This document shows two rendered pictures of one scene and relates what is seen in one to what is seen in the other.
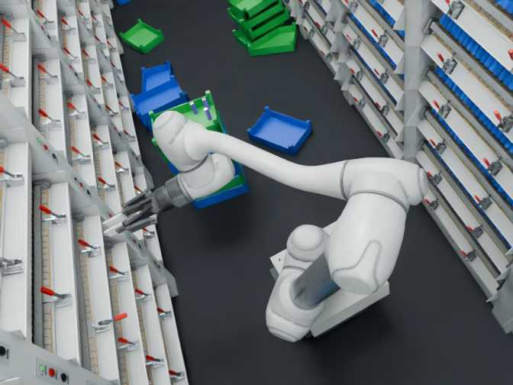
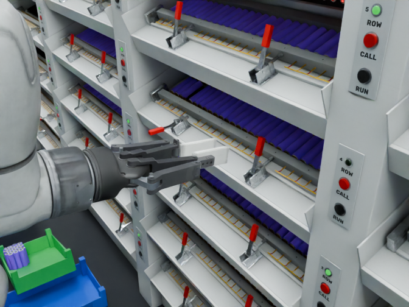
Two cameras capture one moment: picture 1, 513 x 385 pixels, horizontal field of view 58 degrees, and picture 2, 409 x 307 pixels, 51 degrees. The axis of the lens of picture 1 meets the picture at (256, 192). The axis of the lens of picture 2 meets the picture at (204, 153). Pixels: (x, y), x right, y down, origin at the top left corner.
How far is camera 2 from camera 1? 1.63 m
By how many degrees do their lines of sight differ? 93
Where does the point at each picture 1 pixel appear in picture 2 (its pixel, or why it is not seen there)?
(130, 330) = (197, 210)
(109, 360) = (156, 116)
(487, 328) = not seen: outside the picture
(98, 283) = not seen: hidden behind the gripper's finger
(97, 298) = not seen: hidden behind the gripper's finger
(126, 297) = (227, 238)
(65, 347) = (150, 32)
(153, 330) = (212, 287)
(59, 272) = (207, 52)
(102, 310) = (192, 138)
